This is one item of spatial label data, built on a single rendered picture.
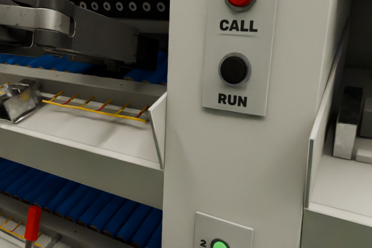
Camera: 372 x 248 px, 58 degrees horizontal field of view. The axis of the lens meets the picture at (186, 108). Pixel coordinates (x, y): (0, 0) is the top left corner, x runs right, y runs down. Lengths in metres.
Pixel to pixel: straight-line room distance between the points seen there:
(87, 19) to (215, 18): 0.07
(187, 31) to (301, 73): 0.07
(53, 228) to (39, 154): 0.14
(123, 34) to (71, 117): 0.13
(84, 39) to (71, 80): 0.15
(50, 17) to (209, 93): 0.10
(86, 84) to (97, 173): 0.09
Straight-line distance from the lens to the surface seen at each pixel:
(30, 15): 0.18
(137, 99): 0.30
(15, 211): 0.51
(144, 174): 0.25
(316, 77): 0.19
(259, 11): 0.20
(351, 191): 0.23
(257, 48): 0.19
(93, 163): 0.29
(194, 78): 0.21
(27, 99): 0.36
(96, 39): 0.21
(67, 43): 0.18
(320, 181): 0.23
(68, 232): 0.45
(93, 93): 0.33
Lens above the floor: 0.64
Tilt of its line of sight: 13 degrees down
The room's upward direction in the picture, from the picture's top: 3 degrees clockwise
